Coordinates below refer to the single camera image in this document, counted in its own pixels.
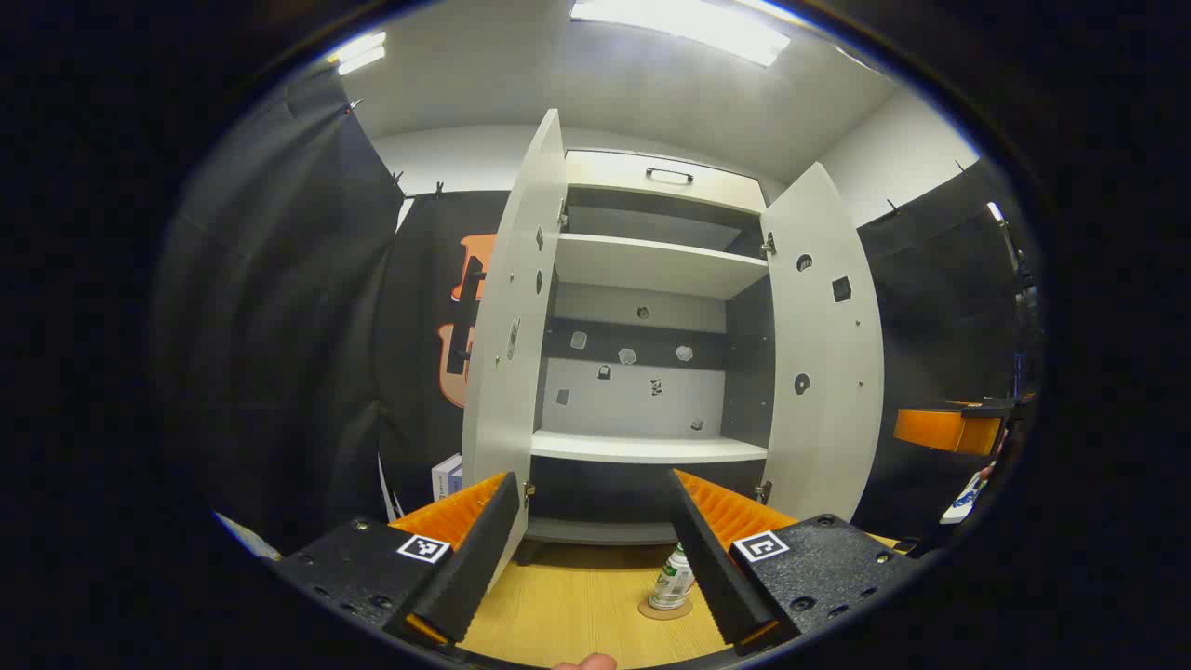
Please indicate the white cardboard box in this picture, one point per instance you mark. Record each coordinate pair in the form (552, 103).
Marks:
(448, 479)

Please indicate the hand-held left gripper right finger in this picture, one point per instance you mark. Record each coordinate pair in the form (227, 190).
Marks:
(716, 568)

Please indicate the clear plastic bottle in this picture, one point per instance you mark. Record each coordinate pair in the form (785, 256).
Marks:
(672, 582)

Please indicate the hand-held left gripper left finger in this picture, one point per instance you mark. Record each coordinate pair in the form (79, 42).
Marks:
(465, 568)

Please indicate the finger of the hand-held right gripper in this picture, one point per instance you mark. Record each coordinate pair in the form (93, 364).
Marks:
(944, 430)

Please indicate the ceiling light panel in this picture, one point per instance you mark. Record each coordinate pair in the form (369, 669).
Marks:
(689, 28)
(358, 54)

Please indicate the white cabinet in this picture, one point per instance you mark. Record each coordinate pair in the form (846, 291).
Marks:
(633, 409)

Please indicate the white cabinet door with stickers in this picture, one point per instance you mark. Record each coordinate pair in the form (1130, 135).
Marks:
(823, 335)
(516, 326)

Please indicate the round brown coaster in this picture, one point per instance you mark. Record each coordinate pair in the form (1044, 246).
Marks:
(665, 612)

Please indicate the white cabinet shelf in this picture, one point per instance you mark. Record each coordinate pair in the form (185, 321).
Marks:
(651, 265)
(642, 448)

